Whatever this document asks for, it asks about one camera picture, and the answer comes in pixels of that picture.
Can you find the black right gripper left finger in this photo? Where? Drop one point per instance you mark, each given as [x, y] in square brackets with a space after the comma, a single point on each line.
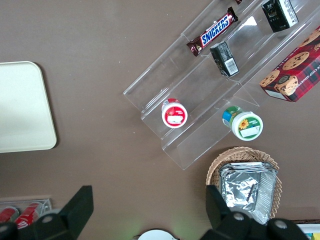
[75, 212]

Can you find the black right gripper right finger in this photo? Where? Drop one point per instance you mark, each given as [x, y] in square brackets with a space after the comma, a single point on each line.
[225, 225]

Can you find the light tan wicker basket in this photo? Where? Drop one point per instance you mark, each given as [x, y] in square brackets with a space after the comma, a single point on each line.
[215, 165]

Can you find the cream plastic serving tray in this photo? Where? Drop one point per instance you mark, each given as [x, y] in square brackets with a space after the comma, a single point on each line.
[22, 107]

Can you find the clear acrylic bottle rack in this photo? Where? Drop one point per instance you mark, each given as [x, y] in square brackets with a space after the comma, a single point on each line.
[46, 205]

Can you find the stack of foil trays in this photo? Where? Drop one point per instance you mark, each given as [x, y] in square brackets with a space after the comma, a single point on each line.
[242, 185]

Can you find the white snack bin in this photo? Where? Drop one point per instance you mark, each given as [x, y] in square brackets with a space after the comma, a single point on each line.
[311, 231]

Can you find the green lid yogurt cup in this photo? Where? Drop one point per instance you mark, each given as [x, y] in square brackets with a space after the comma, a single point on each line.
[246, 126]

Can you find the red lid yogurt cup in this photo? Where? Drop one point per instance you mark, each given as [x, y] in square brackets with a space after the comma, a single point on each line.
[175, 116]

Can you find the clear acrylic stepped shelf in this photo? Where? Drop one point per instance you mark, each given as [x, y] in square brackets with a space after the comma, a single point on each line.
[200, 82]

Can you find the red tartan cookie box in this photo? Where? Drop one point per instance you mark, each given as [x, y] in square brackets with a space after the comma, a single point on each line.
[295, 75]

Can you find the small black drink carton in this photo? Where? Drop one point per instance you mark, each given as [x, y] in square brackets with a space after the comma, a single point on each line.
[223, 58]
[277, 15]

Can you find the Snickers chocolate bar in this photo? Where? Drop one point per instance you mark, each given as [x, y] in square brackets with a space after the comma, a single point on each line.
[238, 1]
[215, 31]

